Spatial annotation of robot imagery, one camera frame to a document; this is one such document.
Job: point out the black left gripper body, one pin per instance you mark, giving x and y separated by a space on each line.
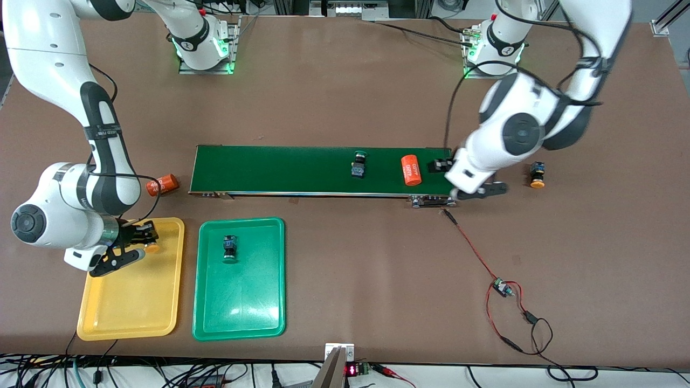
443 165

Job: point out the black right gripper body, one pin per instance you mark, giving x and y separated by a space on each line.
131 233

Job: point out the yellow-capped push button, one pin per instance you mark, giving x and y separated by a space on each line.
152 248
537 173

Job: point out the orange cylinder battery cell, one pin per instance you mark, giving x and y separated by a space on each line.
163 185
411 170

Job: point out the green-capped push button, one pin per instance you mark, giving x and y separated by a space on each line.
230 248
359 166

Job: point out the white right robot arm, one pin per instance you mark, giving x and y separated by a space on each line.
48 48

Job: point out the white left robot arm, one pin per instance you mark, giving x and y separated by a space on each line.
593 32

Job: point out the yellow plastic tray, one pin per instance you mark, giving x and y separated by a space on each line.
129 302

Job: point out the green plastic tray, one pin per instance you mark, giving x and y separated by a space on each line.
242 302

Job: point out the small speed controller module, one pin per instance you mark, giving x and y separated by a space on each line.
503 288

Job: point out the green conveyor belt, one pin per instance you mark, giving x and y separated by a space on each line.
269 170

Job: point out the orange and black device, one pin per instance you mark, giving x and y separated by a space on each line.
207 381

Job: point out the red clip test leads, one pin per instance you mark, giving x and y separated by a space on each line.
391 372

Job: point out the small red digit display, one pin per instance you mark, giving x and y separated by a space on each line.
351 370

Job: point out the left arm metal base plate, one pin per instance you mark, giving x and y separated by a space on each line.
469 69

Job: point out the metal frame with light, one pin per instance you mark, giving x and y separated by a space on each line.
347 9

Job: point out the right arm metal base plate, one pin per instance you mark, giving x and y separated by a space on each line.
233 54

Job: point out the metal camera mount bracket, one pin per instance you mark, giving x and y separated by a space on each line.
337 372

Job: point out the aluminium extrusion post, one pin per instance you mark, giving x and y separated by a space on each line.
666 21

